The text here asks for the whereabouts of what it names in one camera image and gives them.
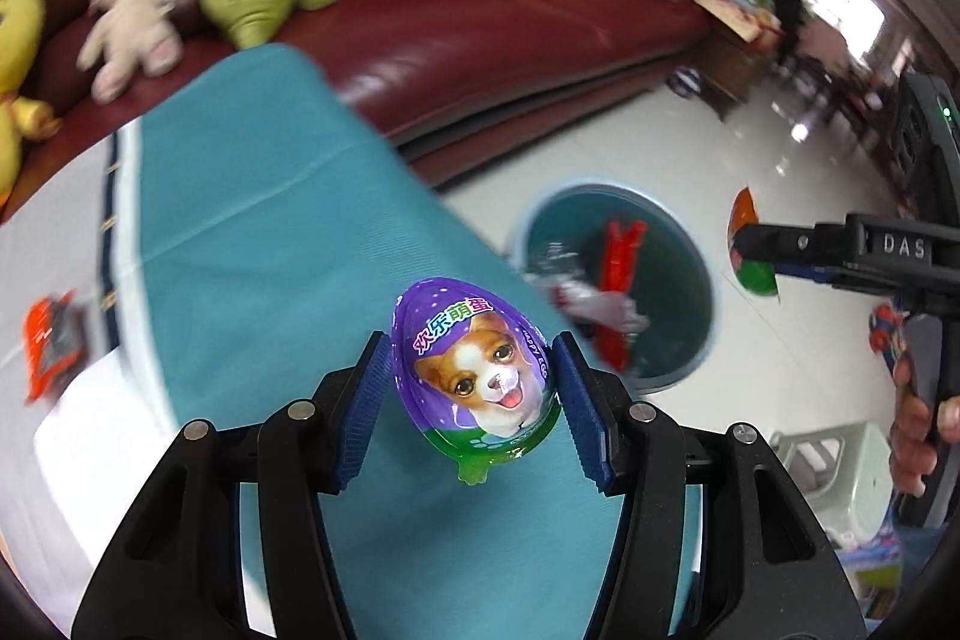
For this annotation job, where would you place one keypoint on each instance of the teal white printed tablecloth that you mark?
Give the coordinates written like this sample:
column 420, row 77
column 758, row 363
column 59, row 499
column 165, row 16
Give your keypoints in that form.
column 262, row 197

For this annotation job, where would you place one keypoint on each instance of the dark red leather sofa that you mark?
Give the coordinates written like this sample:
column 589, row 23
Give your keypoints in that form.
column 487, row 33

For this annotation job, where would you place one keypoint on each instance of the person's right hand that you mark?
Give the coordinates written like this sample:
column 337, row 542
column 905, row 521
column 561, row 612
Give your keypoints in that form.
column 911, row 452

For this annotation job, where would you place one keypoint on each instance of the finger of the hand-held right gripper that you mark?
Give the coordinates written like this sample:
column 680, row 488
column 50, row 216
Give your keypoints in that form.
column 787, row 242
column 814, row 275

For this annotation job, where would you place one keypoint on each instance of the orange green egg shell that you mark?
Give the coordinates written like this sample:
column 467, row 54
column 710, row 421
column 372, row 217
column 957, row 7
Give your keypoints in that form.
column 754, row 276

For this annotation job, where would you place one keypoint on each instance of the red packet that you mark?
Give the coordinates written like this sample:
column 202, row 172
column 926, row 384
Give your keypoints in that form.
column 619, row 257

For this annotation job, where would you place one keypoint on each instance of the colourful printed box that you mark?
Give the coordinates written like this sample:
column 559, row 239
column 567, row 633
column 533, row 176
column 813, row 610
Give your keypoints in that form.
column 870, row 572

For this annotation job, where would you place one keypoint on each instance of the orange silver snack wrapper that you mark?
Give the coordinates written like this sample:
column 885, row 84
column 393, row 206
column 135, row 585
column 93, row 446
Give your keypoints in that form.
column 49, row 340

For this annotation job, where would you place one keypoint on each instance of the white plush toy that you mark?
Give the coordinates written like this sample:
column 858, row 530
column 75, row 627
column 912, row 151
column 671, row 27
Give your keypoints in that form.
column 135, row 25

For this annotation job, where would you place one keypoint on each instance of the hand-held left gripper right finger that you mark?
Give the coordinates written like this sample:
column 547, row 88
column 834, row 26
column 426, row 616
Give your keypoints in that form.
column 585, row 415

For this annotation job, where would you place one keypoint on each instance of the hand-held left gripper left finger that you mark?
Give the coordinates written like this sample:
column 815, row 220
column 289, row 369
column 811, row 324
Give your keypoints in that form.
column 360, row 415

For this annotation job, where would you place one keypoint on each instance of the cardboard box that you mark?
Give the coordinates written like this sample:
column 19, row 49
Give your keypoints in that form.
column 739, row 18

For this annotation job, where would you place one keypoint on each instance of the red blue toy figure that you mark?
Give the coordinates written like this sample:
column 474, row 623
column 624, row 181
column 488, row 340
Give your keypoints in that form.
column 885, row 332

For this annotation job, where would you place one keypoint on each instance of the yellow chick plush toy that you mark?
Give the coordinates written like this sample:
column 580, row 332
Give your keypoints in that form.
column 19, row 33

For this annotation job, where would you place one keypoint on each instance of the brown wooden side table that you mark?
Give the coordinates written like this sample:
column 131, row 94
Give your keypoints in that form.
column 731, row 74

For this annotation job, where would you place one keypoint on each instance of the pale green plastic stool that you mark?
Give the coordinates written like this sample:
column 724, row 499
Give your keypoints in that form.
column 847, row 467

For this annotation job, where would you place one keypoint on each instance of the round teal bin white rim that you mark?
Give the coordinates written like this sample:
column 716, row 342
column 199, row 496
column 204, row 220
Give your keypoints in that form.
column 667, row 310

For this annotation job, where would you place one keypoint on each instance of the purple toy egg puppy print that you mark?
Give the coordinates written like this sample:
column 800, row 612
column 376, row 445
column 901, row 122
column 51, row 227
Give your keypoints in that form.
column 480, row 377

